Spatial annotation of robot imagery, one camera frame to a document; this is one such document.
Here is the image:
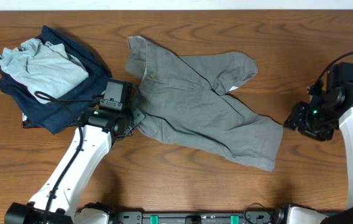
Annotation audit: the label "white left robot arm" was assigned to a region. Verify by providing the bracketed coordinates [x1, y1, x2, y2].
[4, 107, 145, 224]

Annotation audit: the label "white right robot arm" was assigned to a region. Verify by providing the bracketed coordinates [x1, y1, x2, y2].
[273, 85, 353, 223]

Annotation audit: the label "grey shorts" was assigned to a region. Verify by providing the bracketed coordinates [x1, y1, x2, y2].
[126, 36, 283, 172]

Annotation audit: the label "light grey folded shirt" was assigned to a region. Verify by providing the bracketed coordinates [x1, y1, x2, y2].
[0, 39, 89, 98]

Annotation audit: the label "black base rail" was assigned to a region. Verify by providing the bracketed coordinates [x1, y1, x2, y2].
[76, 202, 336, 224]

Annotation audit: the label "navy blue folded garment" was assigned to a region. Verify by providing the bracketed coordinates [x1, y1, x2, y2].
[0, 26, 112, 124]

